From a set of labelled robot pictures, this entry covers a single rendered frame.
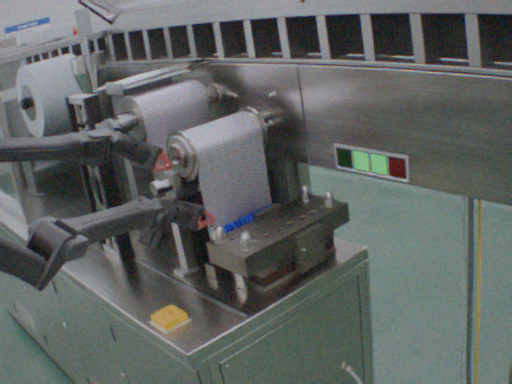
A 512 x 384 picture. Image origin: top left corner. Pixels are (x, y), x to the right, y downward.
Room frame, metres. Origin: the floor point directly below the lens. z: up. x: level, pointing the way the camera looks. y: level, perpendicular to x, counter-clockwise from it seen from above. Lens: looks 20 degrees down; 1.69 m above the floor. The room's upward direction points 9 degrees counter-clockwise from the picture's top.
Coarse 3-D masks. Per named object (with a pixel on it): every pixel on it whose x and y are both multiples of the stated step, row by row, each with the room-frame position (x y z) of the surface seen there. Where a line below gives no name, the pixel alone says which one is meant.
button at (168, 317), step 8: (160, 312) 1.30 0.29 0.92; (168, 312) 1.30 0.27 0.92; (176, 312) 1.29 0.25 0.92; (184, 312) 1.29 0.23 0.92; (152, 320) 1.29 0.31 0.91; (160, 320) 1.26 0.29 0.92; (168, 320) 1.26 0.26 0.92; (176, 320) 1.27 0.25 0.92; (184, 320) 1.28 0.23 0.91; (168, 328) 1.25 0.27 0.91
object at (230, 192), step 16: (240, 160) 1.61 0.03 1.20; (256, 160) 1.64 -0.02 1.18; (208, 176) 1.53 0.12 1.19; (224, 176) 1.57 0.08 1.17; (240, 176) 1.60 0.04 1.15; (256, 176) 1.64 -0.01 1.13; (208, 192) 1.53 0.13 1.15; (224, 192) 1.56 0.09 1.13; (240, 192) 1.60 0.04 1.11; (256, 192) 1.63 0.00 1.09; (208, 208) 1.52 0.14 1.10; (224, 208) 1.56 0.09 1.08; (240, 208) 1.59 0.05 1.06; (256, 208) 1.63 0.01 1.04; (208, 224) 1.52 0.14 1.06; (224, 224) 1.55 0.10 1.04
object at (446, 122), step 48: (240, 96) 1.86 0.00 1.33; (288, 96) 1.69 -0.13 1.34; (336, 96) 1.54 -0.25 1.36; (384, 96) 1.41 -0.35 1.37; (432, 96) 1.30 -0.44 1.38; (480, 96) 1.19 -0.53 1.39; (288, 144) 1.71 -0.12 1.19; (384, 144) 1.42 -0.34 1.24; (432, 144) 1.31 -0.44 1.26; (480, 144) 1.20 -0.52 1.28; (480, 192) 1.20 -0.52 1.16
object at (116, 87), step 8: (184, 64) 1.93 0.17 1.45; (192, 64) 1.91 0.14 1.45; (200, 64) 1.92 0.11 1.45; (152, 72) 1.86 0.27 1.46; (160, 72) 1.83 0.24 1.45; (168, 72) 1.85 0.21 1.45; (176, 72) 1.88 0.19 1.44; (120, 80) 1.82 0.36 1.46; (128, 80) 1.79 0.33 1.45; (136, 80) 1.77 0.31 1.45; (144, 80) 1.79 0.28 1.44; (152, 80) 1.81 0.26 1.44; (112, 88) 1.77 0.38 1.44; (120, 88) 1.73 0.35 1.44
